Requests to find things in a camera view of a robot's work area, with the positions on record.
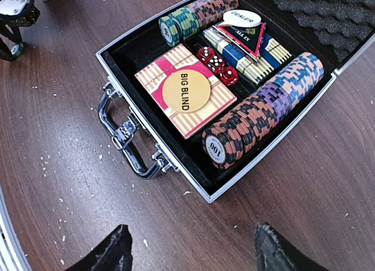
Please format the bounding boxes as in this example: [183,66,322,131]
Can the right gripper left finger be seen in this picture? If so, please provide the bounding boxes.
[67,224,133,271]

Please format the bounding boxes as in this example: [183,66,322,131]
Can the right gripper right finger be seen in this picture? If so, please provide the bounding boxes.
[254,222,327,271]

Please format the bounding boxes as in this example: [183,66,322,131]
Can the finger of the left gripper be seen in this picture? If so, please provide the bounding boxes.
[0,45,17,62]
[1,23,23,47]

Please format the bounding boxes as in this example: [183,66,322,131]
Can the green poker chip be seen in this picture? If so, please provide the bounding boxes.
[11,42,24,59]

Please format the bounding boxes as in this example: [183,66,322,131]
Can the black poker chip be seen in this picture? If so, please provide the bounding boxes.
[202,124,244,169]

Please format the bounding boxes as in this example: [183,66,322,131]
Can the red Texas Hold'em card box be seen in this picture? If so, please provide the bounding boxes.
[135,44,237,139]

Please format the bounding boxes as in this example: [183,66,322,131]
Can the yellow round button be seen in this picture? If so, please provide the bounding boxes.
[162,70,211,113]

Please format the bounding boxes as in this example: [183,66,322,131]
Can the aluminium poker case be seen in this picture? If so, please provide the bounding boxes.
[96,0,375,204]

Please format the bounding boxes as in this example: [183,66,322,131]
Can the red die front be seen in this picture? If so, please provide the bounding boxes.
[219,66,238,86]

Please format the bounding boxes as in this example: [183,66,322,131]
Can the orange black chip stack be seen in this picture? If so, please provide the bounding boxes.
[203,94,278,163]

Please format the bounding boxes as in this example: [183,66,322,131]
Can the purple chip stack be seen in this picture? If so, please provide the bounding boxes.
[257,81,292,123]

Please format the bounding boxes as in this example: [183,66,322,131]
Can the blue card deck box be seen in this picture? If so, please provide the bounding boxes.
[203,27,293,85]

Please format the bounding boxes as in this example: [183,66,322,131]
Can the brown chip stack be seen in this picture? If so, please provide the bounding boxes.
[187,0,240,29]

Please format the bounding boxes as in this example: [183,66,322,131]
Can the black triangular all-in button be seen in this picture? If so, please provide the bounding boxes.
[213,22,266,61]

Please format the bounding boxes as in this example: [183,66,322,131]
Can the white dealer button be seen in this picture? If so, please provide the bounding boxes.
[223,9,261,28]

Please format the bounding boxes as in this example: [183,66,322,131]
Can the aluminium front rail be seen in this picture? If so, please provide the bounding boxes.
[1,190,32,270]

